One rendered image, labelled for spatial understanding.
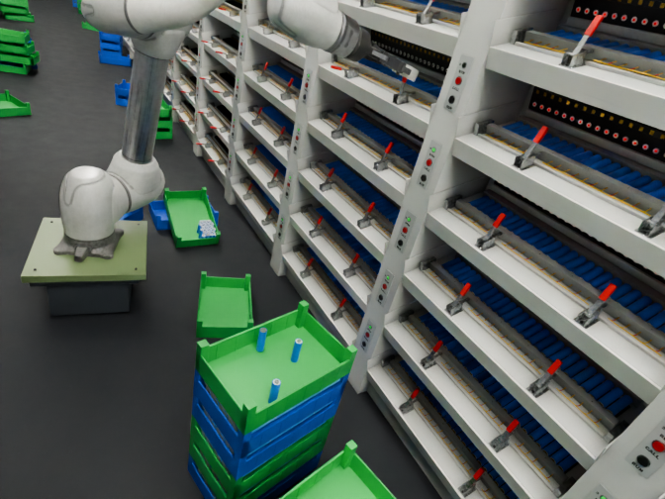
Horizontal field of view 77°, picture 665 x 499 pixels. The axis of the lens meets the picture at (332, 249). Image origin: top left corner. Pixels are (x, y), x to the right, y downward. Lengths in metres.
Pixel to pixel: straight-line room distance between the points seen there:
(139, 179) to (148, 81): 0.35
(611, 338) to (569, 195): 0.27
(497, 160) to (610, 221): 0.26
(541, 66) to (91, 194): 1.29
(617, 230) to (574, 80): 0.28
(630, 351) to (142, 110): 1.44
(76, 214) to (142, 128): 0.35
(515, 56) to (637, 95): 0.25
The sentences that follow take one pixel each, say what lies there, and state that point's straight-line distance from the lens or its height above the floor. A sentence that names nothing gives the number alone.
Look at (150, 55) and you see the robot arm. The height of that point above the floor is 0.88.
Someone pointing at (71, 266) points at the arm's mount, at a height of 0.23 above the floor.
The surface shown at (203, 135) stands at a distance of 3.07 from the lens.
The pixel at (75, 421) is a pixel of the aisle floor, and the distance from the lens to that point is 1.46.
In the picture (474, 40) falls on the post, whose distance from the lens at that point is 1.08.
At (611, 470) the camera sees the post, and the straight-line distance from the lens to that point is 1.02.
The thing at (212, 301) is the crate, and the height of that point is 0.00.
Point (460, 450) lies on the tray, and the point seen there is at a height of 0.16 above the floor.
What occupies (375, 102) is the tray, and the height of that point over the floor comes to 0.91.
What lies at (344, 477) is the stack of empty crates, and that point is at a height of 0.24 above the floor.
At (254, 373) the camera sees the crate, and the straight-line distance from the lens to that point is 1.01.
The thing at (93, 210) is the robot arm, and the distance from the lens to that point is 1.57.
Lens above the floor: 1.16
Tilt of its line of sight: 31 degrees down
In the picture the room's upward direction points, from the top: 15 degrees clockwise
